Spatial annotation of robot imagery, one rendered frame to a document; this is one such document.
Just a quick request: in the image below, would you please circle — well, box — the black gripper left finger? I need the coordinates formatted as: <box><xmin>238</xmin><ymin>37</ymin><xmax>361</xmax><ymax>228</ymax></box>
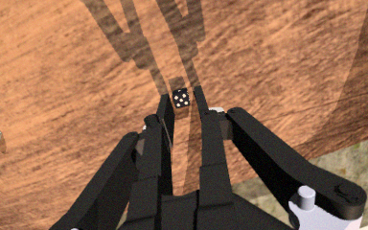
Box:
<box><xmin>48</xmin><ymin>93</ymin><xmax>175</xmax><ymax>230</ymax></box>

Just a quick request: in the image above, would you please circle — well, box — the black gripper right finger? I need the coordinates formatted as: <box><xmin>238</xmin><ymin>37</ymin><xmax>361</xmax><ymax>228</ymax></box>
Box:
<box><xmin>195</xmin><ymin>85</ymin><xmax>367</xmax><ymax>230</ymax></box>

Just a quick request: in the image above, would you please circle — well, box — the black die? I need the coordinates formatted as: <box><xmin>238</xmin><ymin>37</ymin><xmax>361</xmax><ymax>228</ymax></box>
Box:
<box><xmin>172</xmin><ymin>87</ymin><xmax>190</xmax><ymax>108</ymax></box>

